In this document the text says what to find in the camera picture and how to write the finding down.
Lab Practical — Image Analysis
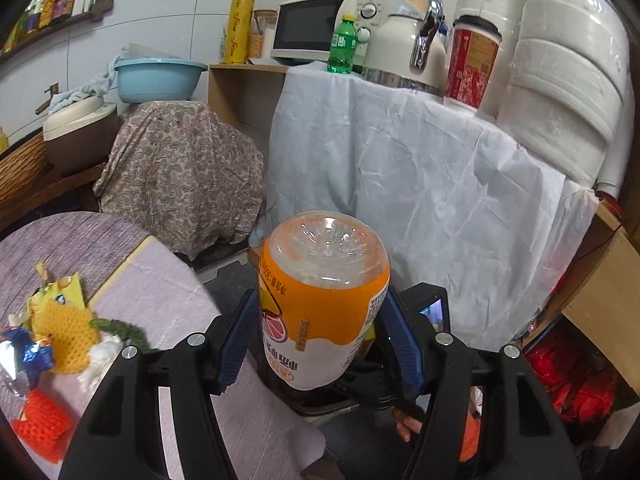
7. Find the blue and silver wrapper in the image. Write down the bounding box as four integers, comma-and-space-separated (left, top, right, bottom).
0, 327, 56, 401

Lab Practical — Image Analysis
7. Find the green vegetable scrap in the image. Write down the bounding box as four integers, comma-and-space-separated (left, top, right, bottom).
90, 317, 158, 353

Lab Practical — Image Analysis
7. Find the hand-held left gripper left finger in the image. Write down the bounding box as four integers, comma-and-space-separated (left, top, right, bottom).
59, 287, 262, 480

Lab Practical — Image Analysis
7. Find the orange foam fruit net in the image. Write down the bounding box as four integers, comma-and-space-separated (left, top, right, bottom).
11, 390, 76, 463

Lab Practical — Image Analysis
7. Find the glass jar with wooden lid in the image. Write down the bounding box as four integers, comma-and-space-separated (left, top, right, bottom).
252, 9, 279, 60

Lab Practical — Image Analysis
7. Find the white microwave oven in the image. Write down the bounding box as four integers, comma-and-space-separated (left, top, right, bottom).
271, 0, 411, 66

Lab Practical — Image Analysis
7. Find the yellow wrap roll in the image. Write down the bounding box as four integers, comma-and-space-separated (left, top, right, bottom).
223, 0, 257, 65

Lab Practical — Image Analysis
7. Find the wooden framed wall mirror shelf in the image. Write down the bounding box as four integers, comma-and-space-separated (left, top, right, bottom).
0, 0, 118, 63

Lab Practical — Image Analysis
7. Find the white wrapped roll stack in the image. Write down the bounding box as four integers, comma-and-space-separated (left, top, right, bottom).
495, 0, 632, 187

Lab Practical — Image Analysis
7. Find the purple wood-grain table cover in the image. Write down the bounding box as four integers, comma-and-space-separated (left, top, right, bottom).
0, 211, 153, 311

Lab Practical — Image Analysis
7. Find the brown and white rice cooker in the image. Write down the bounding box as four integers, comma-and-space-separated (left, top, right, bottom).
42, 96, 121, 177

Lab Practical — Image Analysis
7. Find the red plastic bag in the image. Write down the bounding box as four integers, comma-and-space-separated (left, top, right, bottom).
525, 322, 626, 426

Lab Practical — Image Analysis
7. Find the white cloth cover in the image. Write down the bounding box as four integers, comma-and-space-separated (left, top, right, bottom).
250, 62, 601, 351

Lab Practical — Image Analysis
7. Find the white paper roll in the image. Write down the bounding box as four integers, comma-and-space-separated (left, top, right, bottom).
457, 0, 524, 31

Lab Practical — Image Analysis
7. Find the red label cup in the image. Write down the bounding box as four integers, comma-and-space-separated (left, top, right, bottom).
442, 16, 502, 111

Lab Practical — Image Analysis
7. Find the light blue towel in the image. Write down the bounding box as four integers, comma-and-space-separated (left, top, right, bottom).
47, 45, 151, 113

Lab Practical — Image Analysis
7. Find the wicker basket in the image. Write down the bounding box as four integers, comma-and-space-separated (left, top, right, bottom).
0, 132, 48, 206

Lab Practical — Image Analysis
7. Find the green soda bottle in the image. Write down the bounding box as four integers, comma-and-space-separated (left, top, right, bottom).
327, 14, 360, 75

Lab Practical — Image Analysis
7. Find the bronze faucet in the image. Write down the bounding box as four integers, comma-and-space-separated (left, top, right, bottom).
35, 84, 60, 115

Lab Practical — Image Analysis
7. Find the floral patterned cloth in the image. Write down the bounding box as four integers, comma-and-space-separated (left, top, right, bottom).
94, 101, 265, 256

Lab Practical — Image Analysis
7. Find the yellow snack wrapper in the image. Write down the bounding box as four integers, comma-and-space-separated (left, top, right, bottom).
27, 265, 91, 321

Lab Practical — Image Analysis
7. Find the row of bottles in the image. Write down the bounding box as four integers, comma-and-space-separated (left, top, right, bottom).
2, 0, 98, 53

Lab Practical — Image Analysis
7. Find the pink tablecloth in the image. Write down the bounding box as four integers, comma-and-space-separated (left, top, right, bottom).
0, 235, 326, 480

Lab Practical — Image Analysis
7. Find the yellow foam fruit net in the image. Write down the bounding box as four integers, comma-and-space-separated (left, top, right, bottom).
30, 302, 101, 376

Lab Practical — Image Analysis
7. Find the orange label plastic bottle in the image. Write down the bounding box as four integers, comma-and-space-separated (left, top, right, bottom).
257, 212, 391, 392

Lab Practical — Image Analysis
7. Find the dark wooden counter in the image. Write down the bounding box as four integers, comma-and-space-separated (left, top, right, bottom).
0, 160, 108, 233

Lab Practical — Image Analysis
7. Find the person's right hand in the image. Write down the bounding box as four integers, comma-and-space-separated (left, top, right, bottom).
392, 406, 427, 443

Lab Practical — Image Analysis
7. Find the white kettle with chrome handle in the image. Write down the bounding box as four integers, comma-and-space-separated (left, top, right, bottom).
362, 0, 448, 98

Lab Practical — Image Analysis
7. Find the light blue plastic basin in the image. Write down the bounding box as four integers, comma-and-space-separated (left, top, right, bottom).
114, 58, 209, 105

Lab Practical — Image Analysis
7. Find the white tissue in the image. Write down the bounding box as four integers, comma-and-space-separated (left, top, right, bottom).
77, 335, 123, 391

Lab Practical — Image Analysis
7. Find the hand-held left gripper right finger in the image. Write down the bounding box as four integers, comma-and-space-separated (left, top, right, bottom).
380, 287, 583, 480

